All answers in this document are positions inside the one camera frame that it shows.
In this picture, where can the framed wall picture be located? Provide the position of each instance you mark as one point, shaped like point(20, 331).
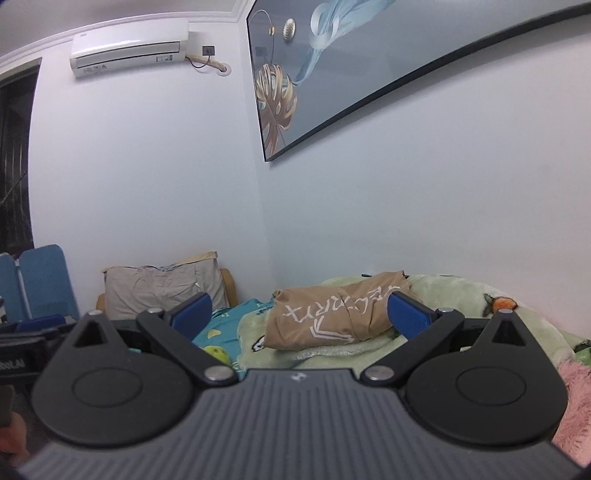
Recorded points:
point(369, 60)

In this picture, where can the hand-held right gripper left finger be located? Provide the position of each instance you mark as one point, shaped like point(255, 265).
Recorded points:
point(189, 310)

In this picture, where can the teal patterned bed sheet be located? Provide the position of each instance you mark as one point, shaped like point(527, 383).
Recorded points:
point(226, 332)

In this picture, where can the person's left hand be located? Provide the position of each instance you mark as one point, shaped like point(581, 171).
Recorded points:
point(16, 438)

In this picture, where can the tan padded headboard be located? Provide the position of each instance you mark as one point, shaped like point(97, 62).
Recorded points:
point(229, 286)

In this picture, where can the pink fluffy cloth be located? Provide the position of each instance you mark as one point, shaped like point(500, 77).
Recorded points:
point(575, 406)

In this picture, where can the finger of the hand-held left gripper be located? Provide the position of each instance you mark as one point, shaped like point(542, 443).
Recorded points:
point(41, 323)

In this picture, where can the wall power socket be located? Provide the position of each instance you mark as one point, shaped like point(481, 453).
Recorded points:
point(209, 50)

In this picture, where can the green fleece printed blanket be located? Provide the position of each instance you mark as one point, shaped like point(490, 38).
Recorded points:
point(461, 295)

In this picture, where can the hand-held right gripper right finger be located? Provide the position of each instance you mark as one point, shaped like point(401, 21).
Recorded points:
point(407, 314)

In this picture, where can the beige air conditioner pipe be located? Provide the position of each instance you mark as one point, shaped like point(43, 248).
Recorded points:
point(217, 67)

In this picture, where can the grey pillow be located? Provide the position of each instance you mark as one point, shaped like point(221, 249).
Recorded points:
point(152, 290)

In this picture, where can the white wall air conditioner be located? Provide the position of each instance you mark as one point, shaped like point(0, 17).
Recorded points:
point(129, 46)

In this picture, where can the cream pillow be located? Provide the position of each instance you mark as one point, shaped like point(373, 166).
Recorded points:
point(203, 256)

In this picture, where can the tan printed shirt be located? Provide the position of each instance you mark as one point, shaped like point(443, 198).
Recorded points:
point(314, 318)

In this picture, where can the green and beige plush toy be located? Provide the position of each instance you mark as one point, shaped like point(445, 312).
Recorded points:
point(214, 354)

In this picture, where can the dark window with grille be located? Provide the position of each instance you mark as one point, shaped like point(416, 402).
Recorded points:
point(16, 161)

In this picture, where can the blue covered chair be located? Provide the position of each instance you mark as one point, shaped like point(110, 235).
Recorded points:
point(9, 286)
point(46, 281)

